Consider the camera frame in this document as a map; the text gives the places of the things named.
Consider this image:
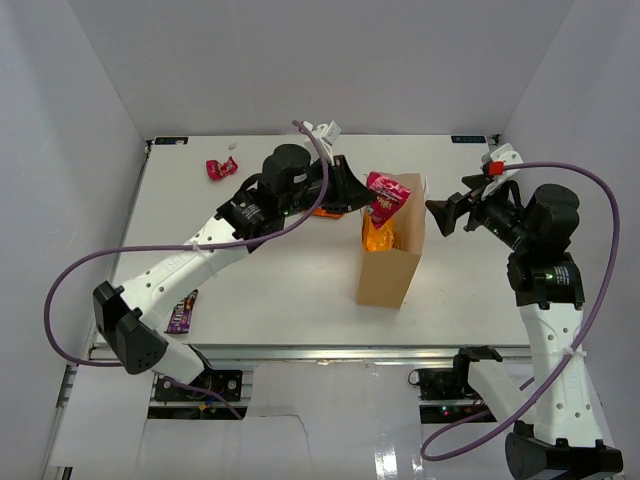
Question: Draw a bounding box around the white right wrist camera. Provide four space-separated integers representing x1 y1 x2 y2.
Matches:
481 143 523 199

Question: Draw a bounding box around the dark label right table corner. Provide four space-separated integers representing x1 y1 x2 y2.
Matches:
450 135 486 144

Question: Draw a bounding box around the orange yellow snack bag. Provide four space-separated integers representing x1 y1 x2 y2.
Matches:
362 213 395 252

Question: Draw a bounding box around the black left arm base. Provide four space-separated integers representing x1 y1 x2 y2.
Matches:
152 370 243 404

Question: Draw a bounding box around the dark label table corner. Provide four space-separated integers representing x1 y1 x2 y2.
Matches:
450 135 486 144
153 136 189 146

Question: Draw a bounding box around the orange Skittles snack bag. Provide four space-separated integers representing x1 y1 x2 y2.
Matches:
313 207 344 220

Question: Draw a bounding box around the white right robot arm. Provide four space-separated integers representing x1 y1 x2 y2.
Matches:
426 175 623 479

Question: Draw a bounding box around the red Himalaya candy packet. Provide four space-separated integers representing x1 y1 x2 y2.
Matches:
366 172 411 229

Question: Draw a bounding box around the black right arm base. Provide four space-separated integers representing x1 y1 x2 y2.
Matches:
407 346 503 401

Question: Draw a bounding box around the purple M&M's packet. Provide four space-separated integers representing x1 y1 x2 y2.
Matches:
165 289 199 335

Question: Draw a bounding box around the aluminium front rail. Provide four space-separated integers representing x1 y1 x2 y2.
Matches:
88 342 531 364

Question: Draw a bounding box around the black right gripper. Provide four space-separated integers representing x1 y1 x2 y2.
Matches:
426 173 535 252

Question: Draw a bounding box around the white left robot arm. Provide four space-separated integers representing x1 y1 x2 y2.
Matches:
93 144 375 399

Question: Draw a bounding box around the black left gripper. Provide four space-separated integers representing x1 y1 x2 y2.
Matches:
281 155 378 218

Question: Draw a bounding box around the crumpled red candy packet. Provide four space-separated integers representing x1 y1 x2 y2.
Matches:
205 156 239 181

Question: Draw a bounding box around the dark label left table corner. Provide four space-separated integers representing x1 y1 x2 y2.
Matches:
153 136 189 146

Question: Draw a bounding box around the brown paper bag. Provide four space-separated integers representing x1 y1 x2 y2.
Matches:
355 173 426 309

